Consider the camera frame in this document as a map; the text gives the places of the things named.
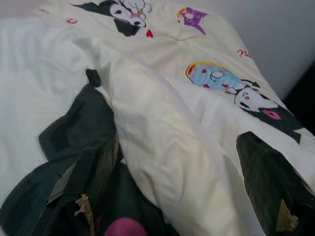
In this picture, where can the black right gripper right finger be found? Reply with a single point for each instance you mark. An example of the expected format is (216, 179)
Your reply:
(270, 184)

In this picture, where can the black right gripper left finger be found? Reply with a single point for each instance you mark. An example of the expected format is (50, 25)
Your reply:
(81, 186)

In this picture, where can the cream cartoon print comforter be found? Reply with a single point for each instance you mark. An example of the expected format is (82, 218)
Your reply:
(172, 123)

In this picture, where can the black cabinet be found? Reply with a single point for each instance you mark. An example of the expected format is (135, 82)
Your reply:
(302, 98)

